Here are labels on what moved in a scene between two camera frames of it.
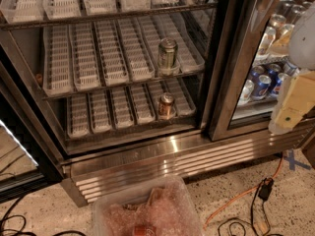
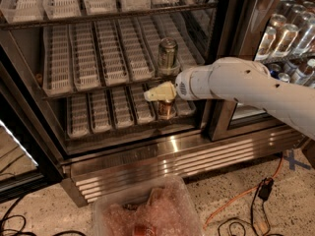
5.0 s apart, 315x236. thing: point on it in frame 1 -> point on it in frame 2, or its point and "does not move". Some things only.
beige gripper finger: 300,97 -> 164,91
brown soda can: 166,106 does not move
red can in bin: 145,230 does not move
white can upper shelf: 268,40 does not move
